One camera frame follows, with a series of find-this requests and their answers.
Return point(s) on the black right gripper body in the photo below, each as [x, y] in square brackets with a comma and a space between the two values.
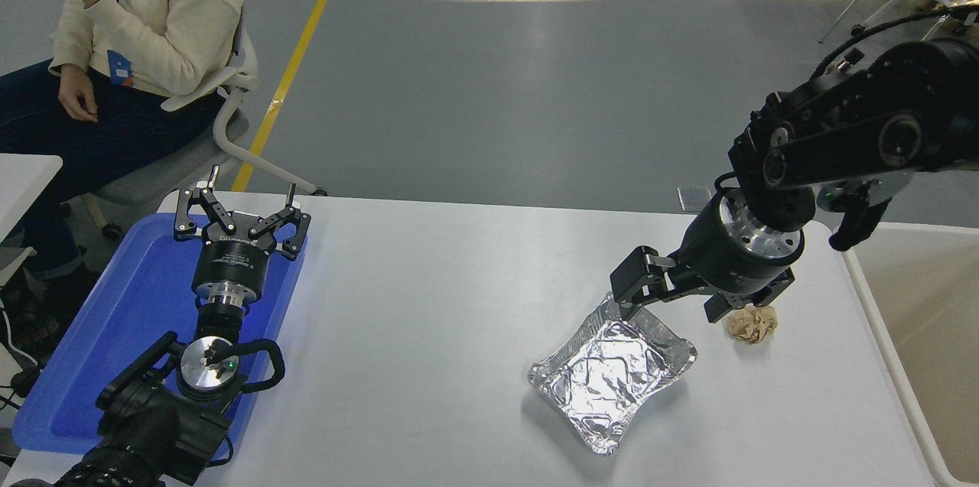
[711, 258]

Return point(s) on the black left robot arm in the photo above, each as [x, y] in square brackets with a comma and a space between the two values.
[153, 426]

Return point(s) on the metal floor plate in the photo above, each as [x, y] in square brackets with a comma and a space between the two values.
[692, 200]

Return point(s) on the silver foil tray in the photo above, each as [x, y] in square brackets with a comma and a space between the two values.
[604, 380]

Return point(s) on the crumpled tan paper ball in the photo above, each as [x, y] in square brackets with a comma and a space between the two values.
[753, 325]

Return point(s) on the person's left hand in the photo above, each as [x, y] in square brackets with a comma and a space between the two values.
[76, 93]

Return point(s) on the small white side table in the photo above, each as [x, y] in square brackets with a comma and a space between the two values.
[23, 177]

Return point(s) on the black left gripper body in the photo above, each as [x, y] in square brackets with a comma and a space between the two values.
[229, 258]

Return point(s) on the white office chair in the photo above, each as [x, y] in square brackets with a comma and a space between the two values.
[229, 120]

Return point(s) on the blue plastic tray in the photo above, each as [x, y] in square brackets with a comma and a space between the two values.
[115, 319]

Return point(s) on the large pale bin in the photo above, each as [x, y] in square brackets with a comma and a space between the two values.
[918, 319]

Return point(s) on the person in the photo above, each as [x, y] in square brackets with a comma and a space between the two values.
[176, 13]

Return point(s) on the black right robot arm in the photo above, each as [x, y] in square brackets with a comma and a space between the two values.
[841, 135]

